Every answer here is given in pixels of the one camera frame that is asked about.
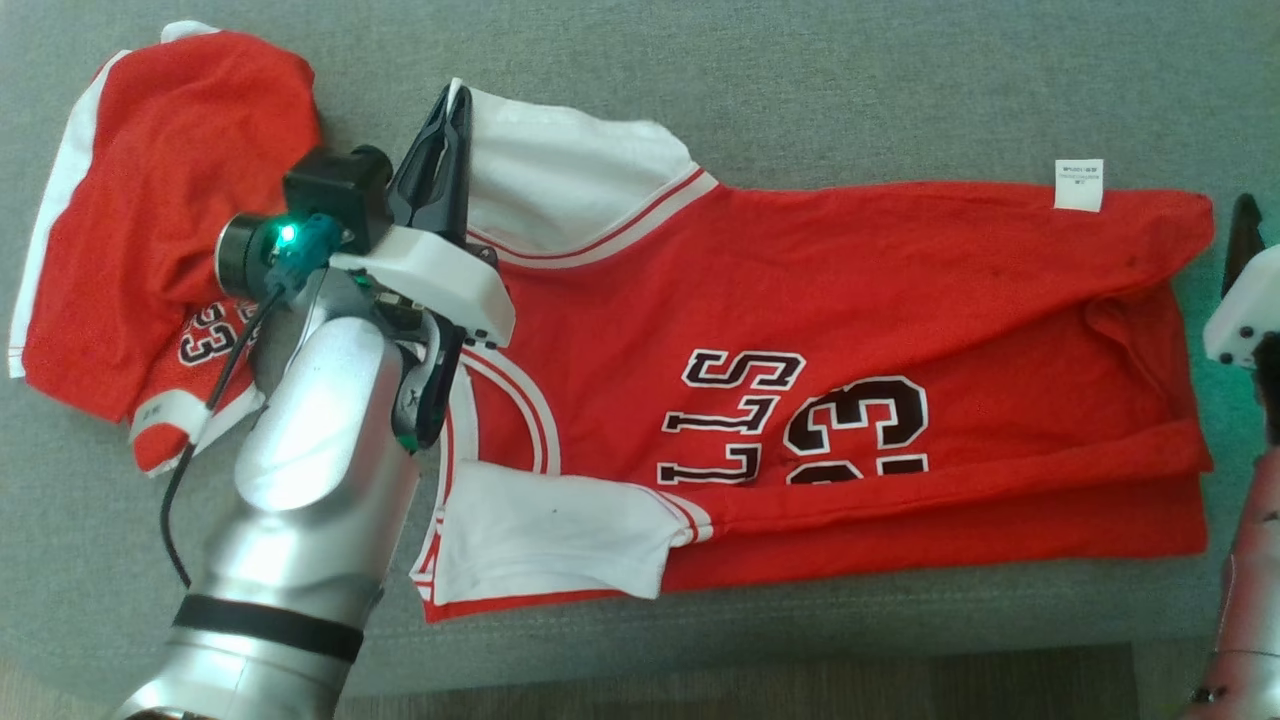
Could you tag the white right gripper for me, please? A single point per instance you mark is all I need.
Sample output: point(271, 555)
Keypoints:
point(1250, 310)

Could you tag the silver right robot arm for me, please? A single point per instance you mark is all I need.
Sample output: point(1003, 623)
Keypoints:
point(1255, 560)

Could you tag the red basketball shorts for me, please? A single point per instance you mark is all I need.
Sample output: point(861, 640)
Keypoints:
point(150, 180)

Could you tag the red number 23 jersey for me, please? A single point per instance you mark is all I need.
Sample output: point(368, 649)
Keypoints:
point(850, 290)

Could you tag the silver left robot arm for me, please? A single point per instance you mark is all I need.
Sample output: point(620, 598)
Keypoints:
point(310, 480)

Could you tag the grey sofa seat cushion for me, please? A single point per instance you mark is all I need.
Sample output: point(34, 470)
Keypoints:
point(800, 80)

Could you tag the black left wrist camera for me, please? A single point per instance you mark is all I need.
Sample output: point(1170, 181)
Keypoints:
point(340, 195)

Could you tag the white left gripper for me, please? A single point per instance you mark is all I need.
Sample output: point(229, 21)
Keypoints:
point(440, 275)

